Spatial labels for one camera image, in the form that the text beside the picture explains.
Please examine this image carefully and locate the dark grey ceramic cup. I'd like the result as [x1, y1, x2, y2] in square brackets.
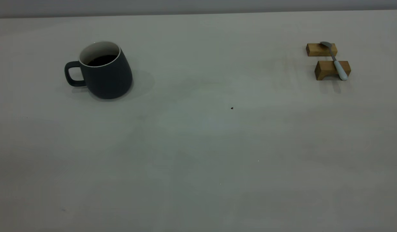
[64, 41, 133, 100]

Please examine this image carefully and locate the metal spoon with white handle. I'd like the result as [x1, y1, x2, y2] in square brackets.
[320, 41, 348, 81]

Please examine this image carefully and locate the flat rectangular wooden block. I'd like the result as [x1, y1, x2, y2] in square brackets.
[306, 43, 338, 57]

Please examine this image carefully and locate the arched wooden block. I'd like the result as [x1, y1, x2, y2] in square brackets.
[315, 61, 351, 81]

